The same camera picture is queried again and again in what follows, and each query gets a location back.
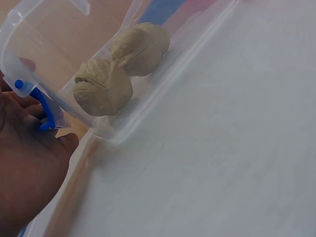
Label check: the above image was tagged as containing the person's left hand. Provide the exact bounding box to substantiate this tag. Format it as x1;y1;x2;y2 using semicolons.
0;56;80;237

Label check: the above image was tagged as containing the clear plastic box blue latch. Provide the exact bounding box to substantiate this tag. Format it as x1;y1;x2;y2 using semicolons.
0;0;240;147

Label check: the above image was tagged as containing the beige walnut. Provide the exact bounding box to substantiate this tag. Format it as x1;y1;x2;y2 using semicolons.
111;22;171;78
73;57;134;117

